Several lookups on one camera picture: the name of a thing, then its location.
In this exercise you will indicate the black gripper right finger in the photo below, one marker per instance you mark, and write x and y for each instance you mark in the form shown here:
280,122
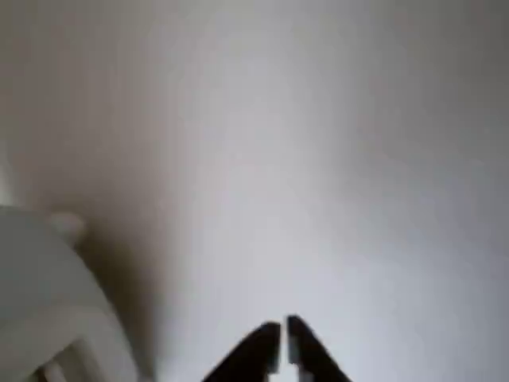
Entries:
308,354

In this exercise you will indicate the white appliance body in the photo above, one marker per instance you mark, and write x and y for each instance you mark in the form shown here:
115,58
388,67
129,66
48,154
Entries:
43,286

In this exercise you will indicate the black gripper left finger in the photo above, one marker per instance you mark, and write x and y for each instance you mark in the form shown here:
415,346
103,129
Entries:
258,350

